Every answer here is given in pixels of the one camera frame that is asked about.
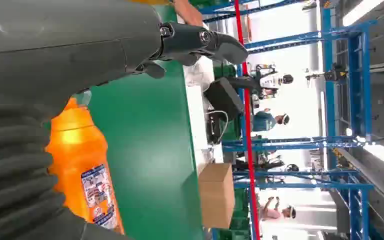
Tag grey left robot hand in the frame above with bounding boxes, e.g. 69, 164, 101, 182
0, 0, 250, 124

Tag orange drink bottle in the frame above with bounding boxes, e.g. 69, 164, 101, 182
45, 91, 126, 235

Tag green table mat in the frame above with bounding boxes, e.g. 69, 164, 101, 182
87, 4, 207, 240

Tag white table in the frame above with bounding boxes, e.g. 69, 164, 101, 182
181, 14, 225, 167

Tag black power adapter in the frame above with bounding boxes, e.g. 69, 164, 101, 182
207, 114, 225, 144

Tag red pole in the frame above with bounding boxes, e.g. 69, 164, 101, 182
233, 0, 261, 240

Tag white humanoid robot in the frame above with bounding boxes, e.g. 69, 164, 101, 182
226, 63, 295, 100

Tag person with headset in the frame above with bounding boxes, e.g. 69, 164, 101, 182
259, 196, 297, 222
251, 110, 291, 133

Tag brown cardboard box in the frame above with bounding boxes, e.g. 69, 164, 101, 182
197, 162, 236, 230

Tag green plastic crate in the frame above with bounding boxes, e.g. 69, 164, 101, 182
219, 188, 252, 240

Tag blue metal rack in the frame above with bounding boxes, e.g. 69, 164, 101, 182
198, 0, 378, 142
221, 135, 376, 240

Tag white charging cable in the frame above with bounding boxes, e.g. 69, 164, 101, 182
206, 110, 230, 145

